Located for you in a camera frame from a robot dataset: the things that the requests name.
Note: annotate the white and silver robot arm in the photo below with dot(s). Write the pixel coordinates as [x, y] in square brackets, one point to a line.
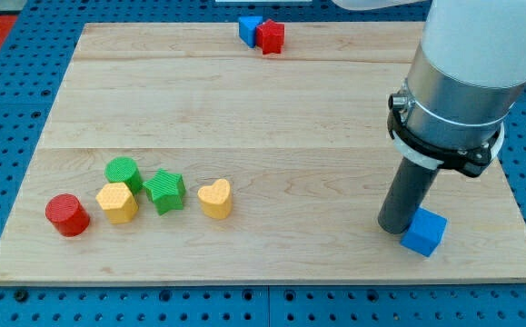
[468, 70]

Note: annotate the yellow heart block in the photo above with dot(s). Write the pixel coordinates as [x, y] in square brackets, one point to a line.
[216, 200]

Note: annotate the light wooden board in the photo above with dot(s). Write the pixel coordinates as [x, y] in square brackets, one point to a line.
[301, 136]

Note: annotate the green star block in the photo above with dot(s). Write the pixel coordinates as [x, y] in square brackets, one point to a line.
[165, 191]

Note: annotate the red star block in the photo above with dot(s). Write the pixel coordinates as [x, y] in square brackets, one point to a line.
[269, 37]

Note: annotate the blue triangle block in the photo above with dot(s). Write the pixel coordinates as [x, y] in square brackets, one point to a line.
[247, 29]

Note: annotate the green cylinder block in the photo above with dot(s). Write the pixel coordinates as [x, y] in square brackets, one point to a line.
[124, 170]

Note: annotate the yellow hexagon block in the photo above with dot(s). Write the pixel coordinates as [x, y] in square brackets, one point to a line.
[117, 202]

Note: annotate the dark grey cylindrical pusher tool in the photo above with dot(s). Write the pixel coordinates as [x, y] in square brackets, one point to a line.
[409, 186]

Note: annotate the blue cube block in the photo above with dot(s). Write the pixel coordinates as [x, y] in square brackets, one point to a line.
[425, 232]

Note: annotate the red cylinder block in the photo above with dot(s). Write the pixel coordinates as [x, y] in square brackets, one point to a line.
[67, 215]

